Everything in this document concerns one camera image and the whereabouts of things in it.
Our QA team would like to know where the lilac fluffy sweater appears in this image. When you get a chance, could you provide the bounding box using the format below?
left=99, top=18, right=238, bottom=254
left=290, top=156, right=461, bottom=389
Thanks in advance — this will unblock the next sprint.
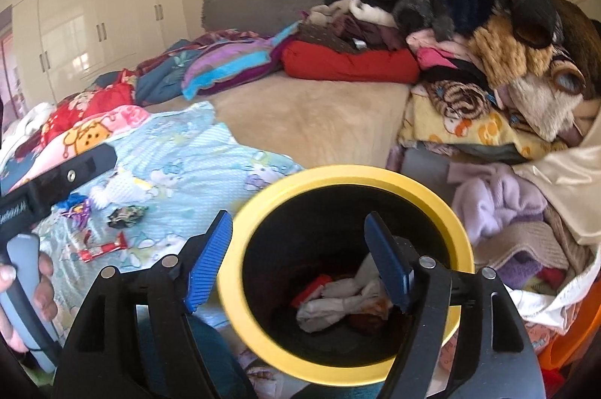
left=447, top=162, right=548, bottom=246

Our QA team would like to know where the purple shiny candy wrapper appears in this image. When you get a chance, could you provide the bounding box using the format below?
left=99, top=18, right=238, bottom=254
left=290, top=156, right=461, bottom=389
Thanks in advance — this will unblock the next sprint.
left=56, top=192, right=92, bottom=229

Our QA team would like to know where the person's left hand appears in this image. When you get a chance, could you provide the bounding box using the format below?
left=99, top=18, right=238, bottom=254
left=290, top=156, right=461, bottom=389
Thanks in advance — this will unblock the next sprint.
left=0, top=252, right=58, bottom=354

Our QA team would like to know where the beige ribbed knit sweater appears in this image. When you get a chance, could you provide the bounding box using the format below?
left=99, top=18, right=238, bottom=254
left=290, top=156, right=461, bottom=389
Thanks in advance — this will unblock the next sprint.
left=474, top=206, right=592, bottom=275

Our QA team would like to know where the red floral blanket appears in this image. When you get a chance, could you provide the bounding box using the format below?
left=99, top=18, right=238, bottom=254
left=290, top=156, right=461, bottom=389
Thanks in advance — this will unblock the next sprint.
left=41, top=69, right=137, bottom=147

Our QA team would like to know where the green black snack wrapper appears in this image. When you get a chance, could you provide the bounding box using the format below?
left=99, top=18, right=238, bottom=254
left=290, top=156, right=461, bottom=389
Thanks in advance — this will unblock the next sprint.
left=107, top=205, right=148, bottom=229

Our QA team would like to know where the dark blue leaf blanket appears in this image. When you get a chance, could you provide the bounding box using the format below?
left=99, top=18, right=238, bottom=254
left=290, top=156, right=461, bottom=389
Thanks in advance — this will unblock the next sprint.
left=87, top=40, right=206, bottom=107

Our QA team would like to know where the pink patterned laundry basket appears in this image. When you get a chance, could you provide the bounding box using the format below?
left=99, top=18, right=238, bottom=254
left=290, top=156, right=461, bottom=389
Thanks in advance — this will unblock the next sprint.
left=518, top=301, right=590, bottom=355

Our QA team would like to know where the red folded garment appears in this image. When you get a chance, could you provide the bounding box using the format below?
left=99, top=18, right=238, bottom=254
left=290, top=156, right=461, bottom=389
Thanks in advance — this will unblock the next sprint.
left=281, top=41, right=420, bottom=83

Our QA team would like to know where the crumpled white tissue trash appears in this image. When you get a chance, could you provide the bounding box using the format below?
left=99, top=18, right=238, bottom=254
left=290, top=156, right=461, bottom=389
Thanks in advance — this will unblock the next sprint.
left=292, top=254, right=393, bottom=333

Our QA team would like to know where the cream satin cloth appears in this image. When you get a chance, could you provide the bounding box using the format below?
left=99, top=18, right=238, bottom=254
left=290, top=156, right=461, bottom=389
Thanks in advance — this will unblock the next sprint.
left=512, top=98, right=601, bottom=245

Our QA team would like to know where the red candy wrapper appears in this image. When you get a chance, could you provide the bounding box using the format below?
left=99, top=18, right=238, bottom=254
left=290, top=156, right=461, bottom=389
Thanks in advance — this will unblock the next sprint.
left=77, top=231, right=127, bottom=263

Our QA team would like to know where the brown striped knit garment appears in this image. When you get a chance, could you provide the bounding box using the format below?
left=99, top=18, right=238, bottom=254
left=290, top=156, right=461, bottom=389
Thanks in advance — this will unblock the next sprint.
left=425, top=80, right=490, bottom=120

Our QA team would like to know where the beige plush bed cover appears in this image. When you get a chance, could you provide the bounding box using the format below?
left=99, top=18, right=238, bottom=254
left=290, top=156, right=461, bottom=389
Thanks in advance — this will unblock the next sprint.
left=145, top=69, right=415, bottom=170

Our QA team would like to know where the purple blue striped blanket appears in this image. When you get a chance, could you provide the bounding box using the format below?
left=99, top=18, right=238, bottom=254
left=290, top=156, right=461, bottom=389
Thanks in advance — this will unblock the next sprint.
left=181, top=21, right=301, bottom=100

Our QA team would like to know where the pink cartoon bear blanket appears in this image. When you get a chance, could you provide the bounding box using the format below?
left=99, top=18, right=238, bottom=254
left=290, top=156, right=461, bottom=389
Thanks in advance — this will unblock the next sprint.
left=1, top=105, right=151, bottom=195

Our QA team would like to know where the grey folded cushion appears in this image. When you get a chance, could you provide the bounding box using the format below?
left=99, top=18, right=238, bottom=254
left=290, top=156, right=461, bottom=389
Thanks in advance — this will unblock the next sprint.
left=400, top=148, right=455, bottom=206

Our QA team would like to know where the grey padded headboard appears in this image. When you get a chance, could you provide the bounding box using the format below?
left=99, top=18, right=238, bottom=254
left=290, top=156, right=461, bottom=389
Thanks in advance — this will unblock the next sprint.
left=202, top=0, right=325, bottom=37

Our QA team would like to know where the brown plush dog toy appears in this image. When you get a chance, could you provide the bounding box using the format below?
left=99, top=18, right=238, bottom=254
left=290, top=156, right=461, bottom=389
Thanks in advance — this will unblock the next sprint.
left=446, top=0, right=600, bottom=142

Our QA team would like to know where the yellow cartoon blanket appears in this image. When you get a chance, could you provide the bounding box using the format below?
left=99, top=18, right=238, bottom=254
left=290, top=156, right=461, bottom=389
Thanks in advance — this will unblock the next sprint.
left=397, top=85, right=568, bottom=160

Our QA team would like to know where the yellow rimmed black trash bin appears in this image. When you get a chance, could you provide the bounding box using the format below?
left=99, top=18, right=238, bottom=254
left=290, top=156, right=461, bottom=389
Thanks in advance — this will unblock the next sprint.
left=217, top=165, right=474, bottom=387

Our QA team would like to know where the white crumpled paper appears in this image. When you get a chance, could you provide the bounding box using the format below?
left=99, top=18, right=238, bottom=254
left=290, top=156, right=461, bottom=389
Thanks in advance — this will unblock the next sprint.
left=89, top=170, right=154, bottom=210

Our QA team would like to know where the light blue Hello Kitty quilt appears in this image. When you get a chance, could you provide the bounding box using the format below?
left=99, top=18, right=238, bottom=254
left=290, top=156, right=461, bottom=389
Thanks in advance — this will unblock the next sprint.
left=36, top=102, right=302, bottom=337

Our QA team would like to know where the white built-in wardrobe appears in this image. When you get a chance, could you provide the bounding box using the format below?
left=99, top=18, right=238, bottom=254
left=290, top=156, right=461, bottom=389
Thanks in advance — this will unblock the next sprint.
left=1, top=0, right=187, bottom=108

